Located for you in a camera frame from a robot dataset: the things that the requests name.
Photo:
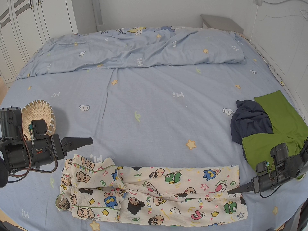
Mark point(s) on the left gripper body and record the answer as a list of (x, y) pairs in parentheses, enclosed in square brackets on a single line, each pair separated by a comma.
[(45, 151)]

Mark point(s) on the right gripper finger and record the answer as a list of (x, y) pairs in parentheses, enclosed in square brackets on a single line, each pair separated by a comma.
[(246, 187)]

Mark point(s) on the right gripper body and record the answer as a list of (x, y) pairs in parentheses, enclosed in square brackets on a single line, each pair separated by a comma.
[(268, 181)]

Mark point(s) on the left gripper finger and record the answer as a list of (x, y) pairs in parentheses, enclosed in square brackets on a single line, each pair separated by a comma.
[(72, 144)]

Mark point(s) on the white printed pyjama top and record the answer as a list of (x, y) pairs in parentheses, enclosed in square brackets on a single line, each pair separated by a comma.
[(156, 189)]

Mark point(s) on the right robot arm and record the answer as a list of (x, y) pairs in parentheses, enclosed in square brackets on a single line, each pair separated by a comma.
[(296, 162)]

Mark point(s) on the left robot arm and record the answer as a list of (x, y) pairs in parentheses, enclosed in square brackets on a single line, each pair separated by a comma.
[(16, 153)]

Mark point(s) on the round woven basket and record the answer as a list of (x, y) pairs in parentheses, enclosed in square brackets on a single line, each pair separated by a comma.
[(41, 112)]

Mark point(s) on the dark blue garment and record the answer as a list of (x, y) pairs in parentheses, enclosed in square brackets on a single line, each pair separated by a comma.
[(250, 121)]

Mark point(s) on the bed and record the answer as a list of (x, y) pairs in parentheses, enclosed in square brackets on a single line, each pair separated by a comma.
[(156, 105)]

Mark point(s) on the green shorts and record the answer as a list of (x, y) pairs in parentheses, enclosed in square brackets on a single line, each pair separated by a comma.
[(276, 109)]

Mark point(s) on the pale blue quilt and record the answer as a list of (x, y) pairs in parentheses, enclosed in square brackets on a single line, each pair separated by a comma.
[(120, 52)]

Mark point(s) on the white wardrobe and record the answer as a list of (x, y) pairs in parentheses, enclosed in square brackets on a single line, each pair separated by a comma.
[(24, 20)]

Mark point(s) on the grey bedside table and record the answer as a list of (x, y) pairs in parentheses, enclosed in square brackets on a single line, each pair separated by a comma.
[(219, 22)]

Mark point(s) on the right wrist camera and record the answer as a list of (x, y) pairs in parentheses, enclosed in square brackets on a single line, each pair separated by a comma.
[(261, 167)]

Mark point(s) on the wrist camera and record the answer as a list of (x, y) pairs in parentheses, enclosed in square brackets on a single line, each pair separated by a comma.
[(38, 129), (261, 167)]

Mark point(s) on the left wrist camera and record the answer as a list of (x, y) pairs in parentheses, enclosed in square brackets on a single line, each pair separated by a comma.
[(38, 129)]

